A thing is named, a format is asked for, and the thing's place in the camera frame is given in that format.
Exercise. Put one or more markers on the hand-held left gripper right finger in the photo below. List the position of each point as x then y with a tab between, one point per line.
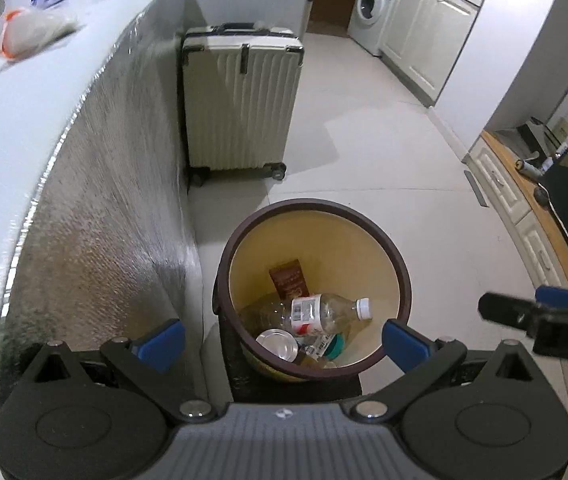
404	345

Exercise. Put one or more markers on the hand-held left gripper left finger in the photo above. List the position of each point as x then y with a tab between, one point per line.
161	342

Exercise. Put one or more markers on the clear plastic bottle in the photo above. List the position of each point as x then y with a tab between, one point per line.
324	312

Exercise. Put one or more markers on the metal can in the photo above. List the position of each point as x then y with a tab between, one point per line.
276	343

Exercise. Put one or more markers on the small brown box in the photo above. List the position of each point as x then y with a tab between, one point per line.
289	280

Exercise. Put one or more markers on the brown round waste bin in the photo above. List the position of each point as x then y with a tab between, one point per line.
314	240

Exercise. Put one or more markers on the teal capped container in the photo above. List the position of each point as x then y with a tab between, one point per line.
336	346

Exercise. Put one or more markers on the black round object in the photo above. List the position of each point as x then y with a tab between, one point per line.
541	197

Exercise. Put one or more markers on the white cabinet with wooden top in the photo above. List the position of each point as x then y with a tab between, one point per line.
501	180

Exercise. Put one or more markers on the white table with foil side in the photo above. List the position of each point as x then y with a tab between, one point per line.
114	185

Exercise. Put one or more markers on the cream hard-shell suitcase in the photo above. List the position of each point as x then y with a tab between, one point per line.
239	105

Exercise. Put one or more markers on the white kitchen cabinets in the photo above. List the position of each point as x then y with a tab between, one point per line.
429	30

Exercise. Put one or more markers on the white washing machine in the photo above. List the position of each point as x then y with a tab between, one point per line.
371	7

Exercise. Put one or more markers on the white and orange plastic bag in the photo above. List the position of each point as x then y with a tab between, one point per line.
34	27

